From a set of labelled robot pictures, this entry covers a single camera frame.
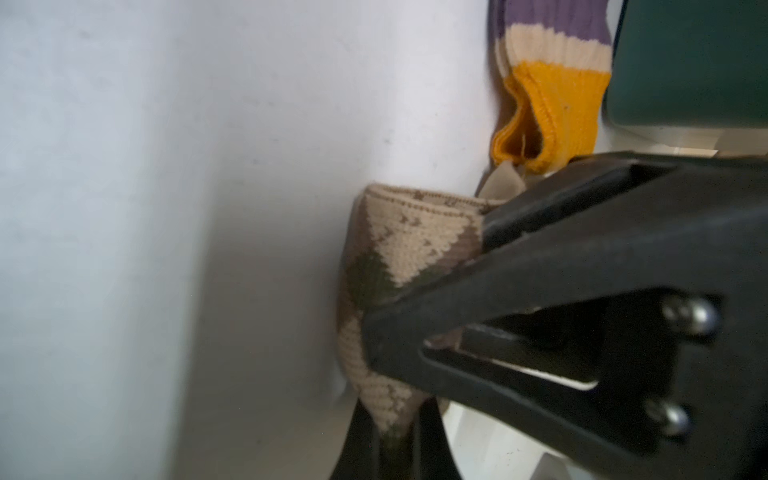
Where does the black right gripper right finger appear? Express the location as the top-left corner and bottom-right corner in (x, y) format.
(413, 399), (462, 480)

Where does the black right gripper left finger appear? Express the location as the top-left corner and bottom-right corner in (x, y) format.
(329, 400), (381, 480)

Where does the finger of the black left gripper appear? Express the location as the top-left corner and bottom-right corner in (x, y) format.
(363, 203), (767, 462)
(482, 151), (767, 252)

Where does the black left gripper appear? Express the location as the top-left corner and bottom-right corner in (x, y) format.
(599, 203), (768, 480)

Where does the beige argyle sock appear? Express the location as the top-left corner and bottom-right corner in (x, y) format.
(336, 162), (526, 457)

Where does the purple sock yellow cuff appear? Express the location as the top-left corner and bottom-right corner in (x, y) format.
(490, 0), (613, 175)

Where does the green plastic organizer tray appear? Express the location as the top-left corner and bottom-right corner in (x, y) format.
(605, 1), (767, 129)

